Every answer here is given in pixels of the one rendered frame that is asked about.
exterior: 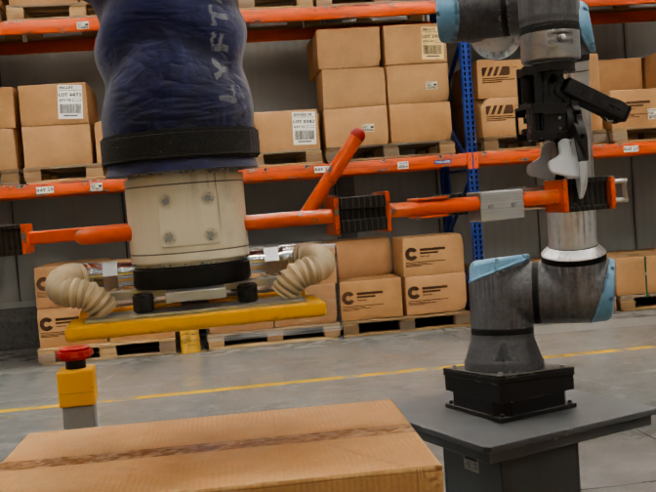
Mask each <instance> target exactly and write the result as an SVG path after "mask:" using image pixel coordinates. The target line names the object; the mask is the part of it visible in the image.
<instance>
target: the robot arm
mask: <svg viewBox="0 0 656 492"><path fill-rule="evenodd" d="M435 9H436V23H437V32H438V38H439V40H440V41H441V42H442V43H450V44H453V43H455V42H461V41H465V42H470V43H471V44H472V46H473V48H474V49H475V50H476V51H477V52H478V53H479V54H480V55H481V56H483V57H484V58H486V59H489V60H493V61H508V60H521V63H522V64H523V65H526V66H524V67H523V68H522V69H517V70H516V83H517V99H518V108H516V109H515V110H514V114H515V129H516V141H517V142H530V143H543V146H542V148H541V155H540V157H539V158H538V159H536V160H535V161H533V162H531V163H529V164H528V165H527V168H526V172H527V174H528V175H529V176H530V177H534V178H539V179H544V180H545V181H555V180H567V179H576V188H577V193H578V198H579V199H582V198H583V197H584V195H585V192H586V189H587V185H588V178H590V177H594V156H593V135H592V115H591V112H592V113H594V114H596V115H598V116H600V118H601V119H603V120H605V121H607V122H610V123H613V124H617V123H619V122H626V121H627V119H628V117H629V115H630V112H631V110H632V107H631V106H629V105H627V104H626V103H625V102H622V101H620V100H618V99H615V98H611V97H609V96H607V95H605V94H603V93H602V92H600V91H598V90H596V89H594V88H592V87H590V74H589V62H590V53H591V54H592V53H593V52H595V40H594V35H593V29H592V24H591V18H590V13H589V8H588V5H587V4H586V3H585V2H583V1H580V0H435ZM518 118H523V124H527V129H521V133H522V135H520V134H519V132H518ZM547 219H548V236H549V245H548V246H547V247H546V248H545V249H544V251H543V252H542V253H541V262H531V261H530V260H531V257H530V255H529V254H523V255H515V256H507V257H501V258H493V259H485V260H478V261H474V262H472V263H471V265H470V279H469V287H470V308H471V342H470V345H469V349H468V353H467V357H466V358H465V370H467V371H471V372H477V373H498V372H503V373H519V372H529V371H536V370H540V369H543V368H544V358H543V356H542V355H541V353H540V350H539V347H538V345H537V342H536V340H535V337H534V324H549V323H593V322H599V321H607V320H609V319H610V318H611V317H612V315H613V309H614V296H615V261H614V259H611V258H608V259H607V258H606V250H605V249H604V248H603V247H602V246H601V245H599V244H598V242H597V237H596V216H595V210H591V211H580V212H569V213H547Z"/></svg>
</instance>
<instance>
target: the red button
mask: <svg viewBox="0 0 656 492"><path fill-rule="evenodd" d="M92 354H94V352H93V348H90V346H88V345H78V346H69V347H64V348H59V351H57V352H56V356H57V358H58V359H59V360H60V361H65V369H66V370H75V369H82V368H85V367H87V366H86V359H87V358H90V357H91V355H92Z"/></svg>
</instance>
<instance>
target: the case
mask: <svg viewBox="0 0 656 492"><path fill-rule="evenodd" d="M0 492H444V485H443V471H442V465H441V464H440V463H439V462H438V460H437V459H436V458H435V456H434V455H433V454H432V452H431V451H430V449H429V448H428V446H427V445H426V443H425V442H424V441H423V440H422V439H421V438H420V436H419V435H418V434H417V432H416V431H415V430H414V428H413V427H412V426H411V425H410V423H409V422H408V421H407V419H406V418H405V417H404V415H403V414H402V413H401V411H400V410H399V409H398V408H397V406H396V405H395V404H394V402H393V401H392V400H391V399H385V400H375V401H364V402H353V403H344V404H333V405H323V406H312V407H302V408H292V409H281V410H271V411H261V412H250V413H240V414H229V415H219V416H209V417H198V418H188V419H178V420H167V421H157V422H146V423H136V424H126V425H115V426H105V427H94V428H84V429H74V430H54V431H43V432H33V433H29V434H28V435H27V436H26V437H25V438H24V439H23V440H22V442H21V443H20V444H19V445H18V446H17V447H16V448H15V449H14V450H13V451H12V452H11V454H10V455H9V456H8V457H7V458H6V459H5V460H4V461H3V462H2V463H1V464H0Z"/></svg>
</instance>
